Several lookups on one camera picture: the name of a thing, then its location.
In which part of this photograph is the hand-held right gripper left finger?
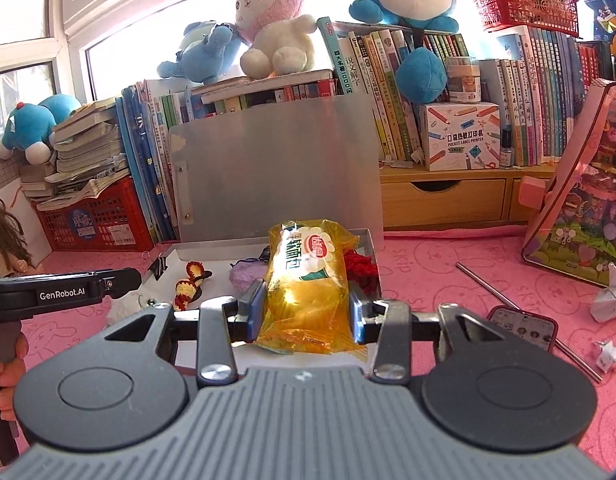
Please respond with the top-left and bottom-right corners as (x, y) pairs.
(105, 280), (267, 388)

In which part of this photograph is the red plastic crate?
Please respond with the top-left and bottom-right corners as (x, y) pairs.
(34, 175), (157, 254)

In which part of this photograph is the person's left hand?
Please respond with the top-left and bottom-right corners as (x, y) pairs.
(0, 332), (29, 422)

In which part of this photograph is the small white paper origami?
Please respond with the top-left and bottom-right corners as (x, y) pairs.
(592, 339), (616, 375)

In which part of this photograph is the white fluffy plush toy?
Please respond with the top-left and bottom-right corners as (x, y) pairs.
(106, 291), (159, 332)

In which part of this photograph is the red crochet pouch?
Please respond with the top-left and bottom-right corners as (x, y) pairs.
(343, 246), (382, 297)

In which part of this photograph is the pink triangular dollhouse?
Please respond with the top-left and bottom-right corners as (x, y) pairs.
(520, 78), (616, 289)

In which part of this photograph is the white illustrated cardboard box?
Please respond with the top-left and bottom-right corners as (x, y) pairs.
(419, 102), (502, 172)

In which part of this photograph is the pink white rabbit plush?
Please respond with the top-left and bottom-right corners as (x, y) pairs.
(226, 0), (319, 81)

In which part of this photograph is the blue elephant plush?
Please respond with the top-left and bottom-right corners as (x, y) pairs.
(156, 20), (247, 86)

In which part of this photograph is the red plastic basket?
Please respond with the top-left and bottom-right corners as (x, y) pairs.
(468, 0), (582, 39)

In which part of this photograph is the pink tablecloth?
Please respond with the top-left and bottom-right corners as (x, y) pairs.
(18, 225), (616, 461)

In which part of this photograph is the small yellow red crochet doll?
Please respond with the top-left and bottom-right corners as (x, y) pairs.
(172, 261), (215, 314)

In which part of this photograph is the brown-haired baby doll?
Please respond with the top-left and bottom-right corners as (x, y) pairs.
(0, 195), (39, 282)

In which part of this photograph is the stack of worn books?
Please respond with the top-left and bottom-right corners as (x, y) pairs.
(19, 99), (132, 212)

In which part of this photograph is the silver box with hinged lid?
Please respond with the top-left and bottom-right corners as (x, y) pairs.
(142, 92), (386, 376)

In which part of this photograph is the white window frame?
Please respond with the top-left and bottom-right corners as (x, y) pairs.
(0, 0), (349, 107)

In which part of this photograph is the black binder clip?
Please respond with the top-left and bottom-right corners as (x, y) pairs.
(144, 254), (171, 282)

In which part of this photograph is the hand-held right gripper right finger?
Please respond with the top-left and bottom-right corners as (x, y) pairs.
(349, 285), (514, 386)

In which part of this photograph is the metal straw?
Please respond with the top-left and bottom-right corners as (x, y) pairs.
(456, 261), (605, 384)

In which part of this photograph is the purple fluffy plush toy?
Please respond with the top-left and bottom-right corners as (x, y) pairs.
(229, 257), (269, 292)

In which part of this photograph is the row of green white books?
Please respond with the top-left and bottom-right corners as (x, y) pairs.
(317, 16), (471, 162)

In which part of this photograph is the yellow snack packet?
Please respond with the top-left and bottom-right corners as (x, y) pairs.
(253, 218), (362, 357)

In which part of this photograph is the wooden drawer organizer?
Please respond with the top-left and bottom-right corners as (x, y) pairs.
(378, 160), (570, 234)

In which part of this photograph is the small dark bottle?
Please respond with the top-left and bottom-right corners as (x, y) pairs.
(497, 127), (517, 169)

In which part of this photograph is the blue white cat plush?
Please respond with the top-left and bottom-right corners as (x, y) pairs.
(0, 93), (83, 165)

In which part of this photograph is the row of small colourful books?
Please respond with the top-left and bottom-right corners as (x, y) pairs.
(187, 66), (339, 123)

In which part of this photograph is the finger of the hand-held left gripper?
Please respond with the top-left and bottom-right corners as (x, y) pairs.
(106, 267), (143, 295)

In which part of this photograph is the cotton swab jar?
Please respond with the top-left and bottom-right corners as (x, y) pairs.
(445, 57), (484, 107)

